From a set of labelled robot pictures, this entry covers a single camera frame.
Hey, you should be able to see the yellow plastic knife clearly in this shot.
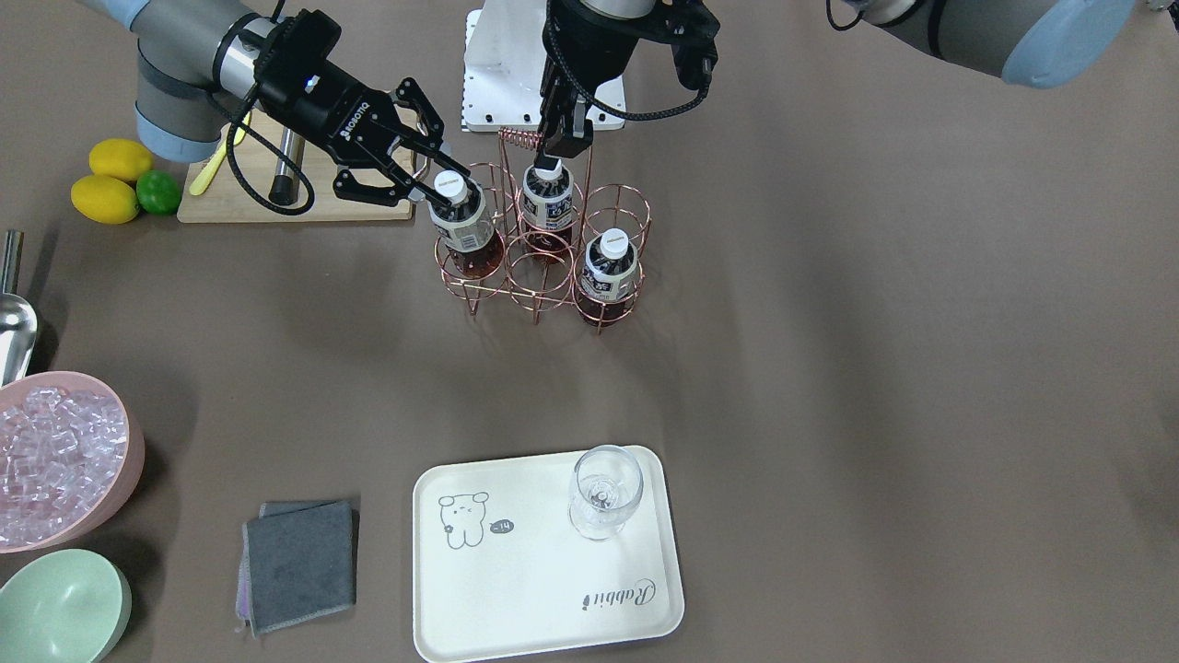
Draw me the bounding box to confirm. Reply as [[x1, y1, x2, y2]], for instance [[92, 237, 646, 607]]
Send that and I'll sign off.
[[187, 127, 248, 196]]

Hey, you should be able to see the green empty bowl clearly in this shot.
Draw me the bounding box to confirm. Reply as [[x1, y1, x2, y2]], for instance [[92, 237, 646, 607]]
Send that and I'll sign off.
[[1, 549, 132, 662]]

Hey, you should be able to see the tea bottle front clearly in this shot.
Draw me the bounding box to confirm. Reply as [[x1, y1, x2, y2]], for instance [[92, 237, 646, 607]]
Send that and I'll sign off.
[[574, 227, 639, 328]]

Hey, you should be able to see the steel ice scoop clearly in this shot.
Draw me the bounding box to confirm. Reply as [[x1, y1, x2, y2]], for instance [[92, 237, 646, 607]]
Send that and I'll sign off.
[[1, 229, 41, 386]]

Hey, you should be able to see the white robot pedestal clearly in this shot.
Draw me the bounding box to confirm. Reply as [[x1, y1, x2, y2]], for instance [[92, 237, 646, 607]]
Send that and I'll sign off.
[[461, 7, 628, 134]]

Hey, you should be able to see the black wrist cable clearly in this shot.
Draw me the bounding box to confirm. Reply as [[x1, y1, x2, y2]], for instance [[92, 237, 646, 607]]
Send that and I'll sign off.
[[225, 110, 318, 218]]

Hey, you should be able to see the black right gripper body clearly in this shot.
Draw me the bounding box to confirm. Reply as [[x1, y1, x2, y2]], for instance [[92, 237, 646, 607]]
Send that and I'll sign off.
[[253, 9, 401, 169]]

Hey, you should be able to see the pink bowl of ice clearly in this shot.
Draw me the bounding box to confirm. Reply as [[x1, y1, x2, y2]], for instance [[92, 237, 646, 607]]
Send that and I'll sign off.
[[1, 372, 145, 553]]

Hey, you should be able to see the tea bottle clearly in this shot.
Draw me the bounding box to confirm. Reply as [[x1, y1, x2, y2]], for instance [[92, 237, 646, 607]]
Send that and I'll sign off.
[[429, 169, 505, 280], [519, 157, 573, 264], [574, 227, 639, 328]]

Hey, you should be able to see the cream rabbit tray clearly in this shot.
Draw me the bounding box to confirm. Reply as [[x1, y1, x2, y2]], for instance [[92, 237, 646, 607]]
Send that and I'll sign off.
[[411, 445, 685, 662]]

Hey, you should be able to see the green lime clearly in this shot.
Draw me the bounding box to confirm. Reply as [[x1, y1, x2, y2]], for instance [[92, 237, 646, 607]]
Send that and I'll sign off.
[[134, 169, 182, 215]]

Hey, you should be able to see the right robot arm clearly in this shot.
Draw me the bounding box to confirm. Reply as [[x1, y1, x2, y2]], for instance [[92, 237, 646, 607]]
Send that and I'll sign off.
[[88, 1, 465, 206]]

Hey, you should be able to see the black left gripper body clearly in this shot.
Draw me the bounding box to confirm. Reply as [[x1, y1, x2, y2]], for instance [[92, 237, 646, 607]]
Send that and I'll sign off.
[[542, 1, 720, 122]]

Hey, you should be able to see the copper wire bottle basket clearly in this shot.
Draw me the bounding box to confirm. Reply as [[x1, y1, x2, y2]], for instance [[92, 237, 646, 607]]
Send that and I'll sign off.
[[435, 127, 653, 332]]

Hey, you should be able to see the clear wine glass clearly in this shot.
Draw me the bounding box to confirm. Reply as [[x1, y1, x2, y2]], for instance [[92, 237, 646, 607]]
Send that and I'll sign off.
[[567, 445, 645, 541]]

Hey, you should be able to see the yellow lemon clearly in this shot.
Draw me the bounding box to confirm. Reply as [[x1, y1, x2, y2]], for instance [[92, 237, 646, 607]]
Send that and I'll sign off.
[[88, 138, 154, 184], [70, 175, 141, 224]]

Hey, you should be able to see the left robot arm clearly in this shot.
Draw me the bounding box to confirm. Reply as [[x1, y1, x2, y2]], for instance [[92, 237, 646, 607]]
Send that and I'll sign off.
[[536, 1, 1137, 163]]

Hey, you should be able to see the grey folded cloth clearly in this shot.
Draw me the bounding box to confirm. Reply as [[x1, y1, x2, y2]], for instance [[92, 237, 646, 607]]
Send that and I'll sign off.
[[236, 500, 358, 638]]

